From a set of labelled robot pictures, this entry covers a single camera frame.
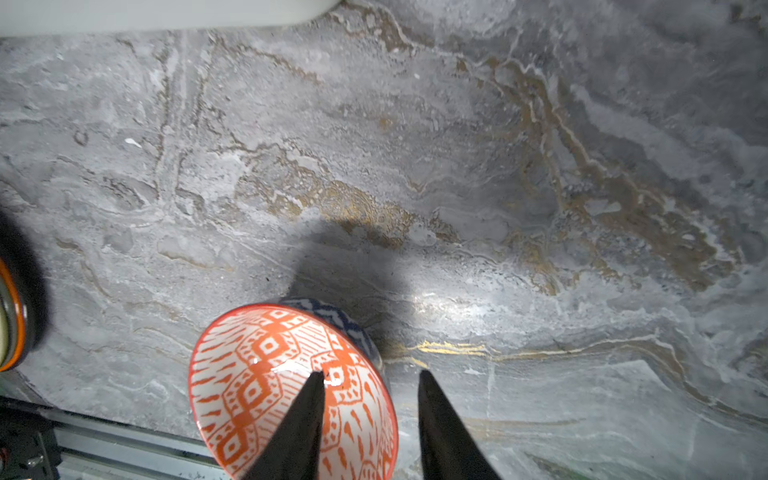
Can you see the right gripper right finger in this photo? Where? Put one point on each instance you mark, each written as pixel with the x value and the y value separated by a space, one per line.
pixel 447 449

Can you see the lavender bowl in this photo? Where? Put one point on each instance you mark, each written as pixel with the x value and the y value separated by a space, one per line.
pixel 336 317

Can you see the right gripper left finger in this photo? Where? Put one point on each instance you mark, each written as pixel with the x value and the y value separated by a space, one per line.
pixel 293 450

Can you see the red patterned bowl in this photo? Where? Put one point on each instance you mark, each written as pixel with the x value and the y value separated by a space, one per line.
pixel 250 364

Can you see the white plastic bin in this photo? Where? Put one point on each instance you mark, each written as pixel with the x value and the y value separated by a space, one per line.
pixel 34 18

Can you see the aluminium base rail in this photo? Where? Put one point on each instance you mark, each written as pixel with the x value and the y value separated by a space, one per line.
pixel 93 448

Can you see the yellow-brown ceramic plate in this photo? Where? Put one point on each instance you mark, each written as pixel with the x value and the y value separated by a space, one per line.
pixel 16 333

